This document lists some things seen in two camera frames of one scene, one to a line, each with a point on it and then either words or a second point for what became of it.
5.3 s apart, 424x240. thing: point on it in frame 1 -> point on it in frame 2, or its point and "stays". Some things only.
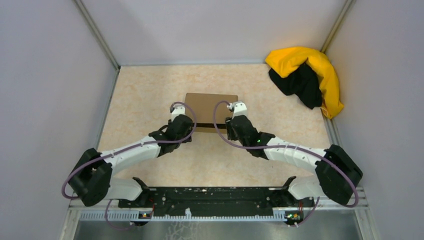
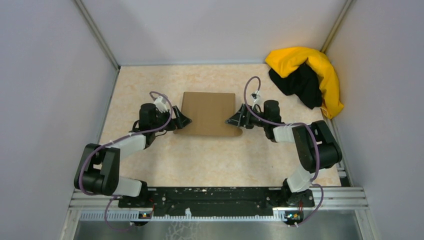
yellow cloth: (283, 61) stays
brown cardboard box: (203, 104) stays
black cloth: (305, 82) stays
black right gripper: (231, 135) -> (237, 119)
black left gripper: (188, 140) -> (181, 120)
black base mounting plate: (219, 201) stays
